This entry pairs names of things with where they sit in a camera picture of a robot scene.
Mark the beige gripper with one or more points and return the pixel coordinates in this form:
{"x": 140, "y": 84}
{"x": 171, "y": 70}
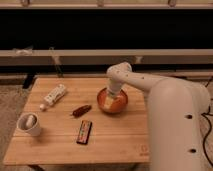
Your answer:
{"x": 108, "y": 102}

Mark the orange ceramic bowl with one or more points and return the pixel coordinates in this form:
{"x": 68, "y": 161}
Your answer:
{"x": 121, "y": 101}

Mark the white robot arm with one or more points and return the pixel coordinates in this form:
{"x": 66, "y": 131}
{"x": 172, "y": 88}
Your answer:
{"x": 174, "y": 107}

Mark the brown snack stick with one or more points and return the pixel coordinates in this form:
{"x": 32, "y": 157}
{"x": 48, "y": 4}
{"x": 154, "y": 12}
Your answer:
{"x": 81, "y": 111}

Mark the dark candy bar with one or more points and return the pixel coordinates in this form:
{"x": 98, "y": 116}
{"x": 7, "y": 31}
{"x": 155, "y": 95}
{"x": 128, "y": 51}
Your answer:
{"x": 84, "y": 132}

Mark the wooden table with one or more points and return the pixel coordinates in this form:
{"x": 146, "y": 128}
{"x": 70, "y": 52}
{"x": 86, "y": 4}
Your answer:
{"x": 75, "y": 131}

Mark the white tube bottle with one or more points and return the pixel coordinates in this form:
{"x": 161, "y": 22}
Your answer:
{"x": 53, "y": 96}

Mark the white object in cup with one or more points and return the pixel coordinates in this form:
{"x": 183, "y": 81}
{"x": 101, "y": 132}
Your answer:
{"x": 30, "y": 121}

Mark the horizontal metal rail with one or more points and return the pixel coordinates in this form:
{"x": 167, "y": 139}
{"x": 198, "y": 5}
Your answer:
{"x": 105, "y": 57}

